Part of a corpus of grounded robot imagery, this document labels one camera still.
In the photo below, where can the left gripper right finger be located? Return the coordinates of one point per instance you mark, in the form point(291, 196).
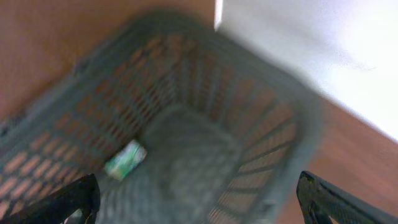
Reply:
point(322, 202)

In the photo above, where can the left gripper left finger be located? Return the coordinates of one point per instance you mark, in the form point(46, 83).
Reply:
point(77, 202)

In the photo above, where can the green white tissue pack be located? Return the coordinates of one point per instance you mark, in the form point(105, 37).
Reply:
point(120, 165)

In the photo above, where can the dark grey mesh basket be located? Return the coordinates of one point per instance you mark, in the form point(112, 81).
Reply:
point(227, 134)

